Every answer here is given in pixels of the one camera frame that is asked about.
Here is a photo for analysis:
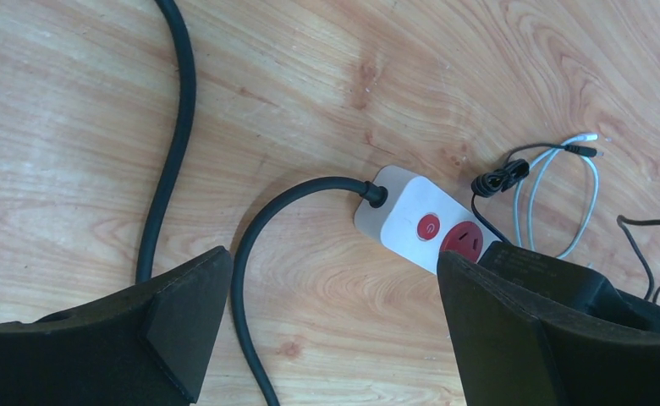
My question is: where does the large black power adapter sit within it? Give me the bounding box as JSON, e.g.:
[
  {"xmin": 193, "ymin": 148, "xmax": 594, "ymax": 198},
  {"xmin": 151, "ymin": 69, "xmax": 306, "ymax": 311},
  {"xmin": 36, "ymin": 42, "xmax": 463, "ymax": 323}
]
[{"xmin": 478, "ymin": 241, "xmax": 660, "ymax": 333}]

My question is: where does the small black plug adapter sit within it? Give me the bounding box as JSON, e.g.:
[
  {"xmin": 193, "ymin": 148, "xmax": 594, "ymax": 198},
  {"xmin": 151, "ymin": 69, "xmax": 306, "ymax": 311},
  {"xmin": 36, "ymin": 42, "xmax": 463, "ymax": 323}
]
[{"xmin": 470, "ymin": 141, "xmax": 599, "ymax": 244}]

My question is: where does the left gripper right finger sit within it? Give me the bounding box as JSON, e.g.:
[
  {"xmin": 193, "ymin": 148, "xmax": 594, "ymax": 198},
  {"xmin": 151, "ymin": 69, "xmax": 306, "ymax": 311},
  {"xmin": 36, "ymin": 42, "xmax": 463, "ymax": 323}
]
[{"xmin": 437, "ymin": 251, "xmax": 660, "ymax": 405}]

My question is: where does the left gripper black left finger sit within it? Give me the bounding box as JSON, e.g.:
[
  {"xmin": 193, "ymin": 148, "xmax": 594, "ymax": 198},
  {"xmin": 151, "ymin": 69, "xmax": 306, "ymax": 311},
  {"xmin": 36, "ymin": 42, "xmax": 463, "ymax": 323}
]
[{"xmin": 0, "ymin": 246, "xmax": 233, "ymax": 405}]

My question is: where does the black adapter cable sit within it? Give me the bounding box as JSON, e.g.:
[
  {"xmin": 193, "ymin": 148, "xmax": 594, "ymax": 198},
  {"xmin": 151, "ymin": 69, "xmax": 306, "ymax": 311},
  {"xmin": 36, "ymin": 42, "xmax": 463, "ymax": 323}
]
[{"xmin": 615, "ymin": 215, "xmax": 660, "ymax": 315}]

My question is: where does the black power strip cord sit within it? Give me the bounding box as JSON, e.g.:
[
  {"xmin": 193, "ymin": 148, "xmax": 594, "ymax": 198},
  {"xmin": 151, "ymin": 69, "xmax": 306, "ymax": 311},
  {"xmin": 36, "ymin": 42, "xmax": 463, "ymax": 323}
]
[{"xmin": 135, "ymin": 0, "xmax": 389, "ymax": 406}]

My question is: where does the white red power strip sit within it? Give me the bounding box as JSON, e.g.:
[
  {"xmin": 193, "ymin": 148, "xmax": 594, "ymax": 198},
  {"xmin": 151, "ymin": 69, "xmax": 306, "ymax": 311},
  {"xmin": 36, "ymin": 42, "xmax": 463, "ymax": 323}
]
[{"xmin": 354, "ymin": 165, "xmax": 498, "ymax": 274}]

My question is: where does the white USB charger with cable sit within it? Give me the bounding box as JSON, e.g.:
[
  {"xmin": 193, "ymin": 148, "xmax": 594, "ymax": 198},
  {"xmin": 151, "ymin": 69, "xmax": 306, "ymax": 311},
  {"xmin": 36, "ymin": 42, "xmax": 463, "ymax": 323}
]
[{"xmin": 511, "ymin": 132, "xmax": 601, "ymax": 259}]

